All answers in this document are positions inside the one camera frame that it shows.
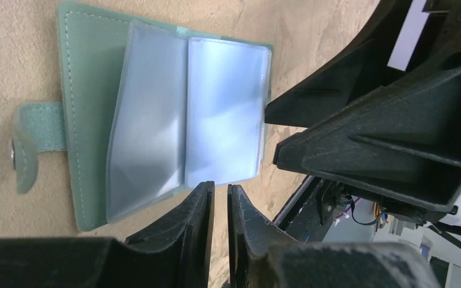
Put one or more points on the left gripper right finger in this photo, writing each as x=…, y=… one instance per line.
x=262, y=255

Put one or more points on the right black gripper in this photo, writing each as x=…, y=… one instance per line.
x=400, y=36

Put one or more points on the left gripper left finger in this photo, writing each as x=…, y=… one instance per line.
x=173, y=251

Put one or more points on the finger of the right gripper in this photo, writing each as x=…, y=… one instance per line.
x=323, y=93
x=402, y=142

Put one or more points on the green card holder wallet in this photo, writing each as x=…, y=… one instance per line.
x=149, y=109

